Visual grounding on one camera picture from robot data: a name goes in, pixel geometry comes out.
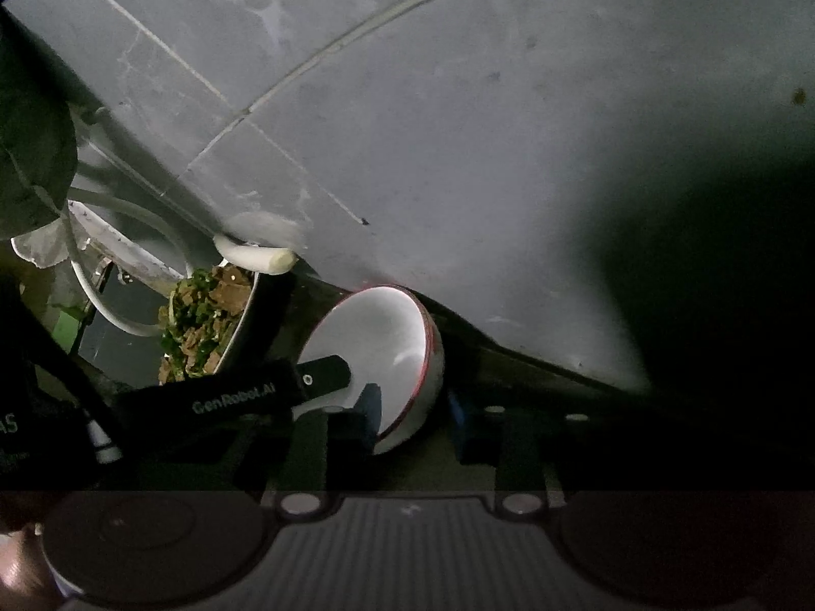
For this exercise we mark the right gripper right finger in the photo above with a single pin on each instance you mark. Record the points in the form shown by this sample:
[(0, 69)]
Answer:
[(455, 409)]

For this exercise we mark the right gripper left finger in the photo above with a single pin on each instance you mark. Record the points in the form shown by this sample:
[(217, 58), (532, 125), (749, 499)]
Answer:
[(367, 417)]

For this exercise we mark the white ceramic bowl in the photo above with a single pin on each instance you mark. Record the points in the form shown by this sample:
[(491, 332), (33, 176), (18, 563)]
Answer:
[(388, 338)]

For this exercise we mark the left hand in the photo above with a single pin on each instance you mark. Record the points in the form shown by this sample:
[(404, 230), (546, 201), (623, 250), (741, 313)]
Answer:
[(27, 582)]

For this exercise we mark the white plate with stir-fry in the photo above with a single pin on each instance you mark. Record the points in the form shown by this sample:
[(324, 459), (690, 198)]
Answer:
[(200, 320)]

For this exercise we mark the white leek stalk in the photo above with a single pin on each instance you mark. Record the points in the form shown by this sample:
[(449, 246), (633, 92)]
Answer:
[(264, 260)]

